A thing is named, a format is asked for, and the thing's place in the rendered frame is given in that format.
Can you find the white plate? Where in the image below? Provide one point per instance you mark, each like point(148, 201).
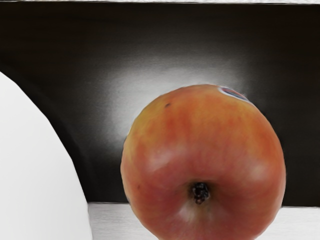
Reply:
point(32, 170)

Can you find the red apple with sticker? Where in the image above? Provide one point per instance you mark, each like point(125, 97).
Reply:
point(200, 155)

